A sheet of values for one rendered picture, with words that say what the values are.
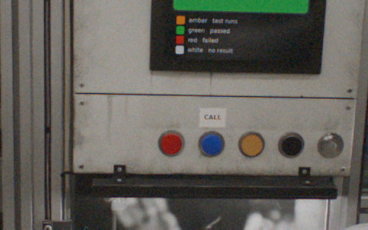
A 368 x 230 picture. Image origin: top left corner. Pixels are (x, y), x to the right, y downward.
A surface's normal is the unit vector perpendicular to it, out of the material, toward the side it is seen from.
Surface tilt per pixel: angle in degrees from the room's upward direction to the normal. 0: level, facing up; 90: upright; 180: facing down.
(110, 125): 90
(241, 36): 90
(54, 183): 90
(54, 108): 90
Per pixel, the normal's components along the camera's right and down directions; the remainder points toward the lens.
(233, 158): 0.07, 0.23
